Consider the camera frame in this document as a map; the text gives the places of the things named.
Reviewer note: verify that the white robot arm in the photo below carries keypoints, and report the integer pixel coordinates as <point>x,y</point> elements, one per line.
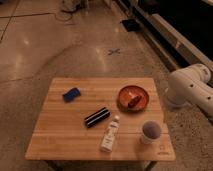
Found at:
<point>189,85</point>

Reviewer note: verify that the orange round plate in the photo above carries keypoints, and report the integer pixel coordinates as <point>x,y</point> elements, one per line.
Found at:
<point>129,92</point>

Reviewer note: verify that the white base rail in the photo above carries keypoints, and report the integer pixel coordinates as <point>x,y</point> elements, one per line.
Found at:
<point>189,52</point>

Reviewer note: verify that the blue rectangular block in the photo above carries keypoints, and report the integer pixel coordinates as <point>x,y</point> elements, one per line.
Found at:
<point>71,94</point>

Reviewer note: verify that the white ceramic cup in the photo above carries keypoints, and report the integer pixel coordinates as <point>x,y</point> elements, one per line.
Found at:
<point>150,132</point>

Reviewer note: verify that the white tube bottle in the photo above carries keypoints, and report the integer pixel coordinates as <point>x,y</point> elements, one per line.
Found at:
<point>110,134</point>

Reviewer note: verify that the black floor mat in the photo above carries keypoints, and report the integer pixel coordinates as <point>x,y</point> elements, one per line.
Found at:
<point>131,25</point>

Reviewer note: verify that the black striped box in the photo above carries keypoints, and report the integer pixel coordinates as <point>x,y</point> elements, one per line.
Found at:
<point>96,117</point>

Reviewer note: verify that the wooden table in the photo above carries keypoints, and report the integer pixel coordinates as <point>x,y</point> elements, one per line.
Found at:
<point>83,119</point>

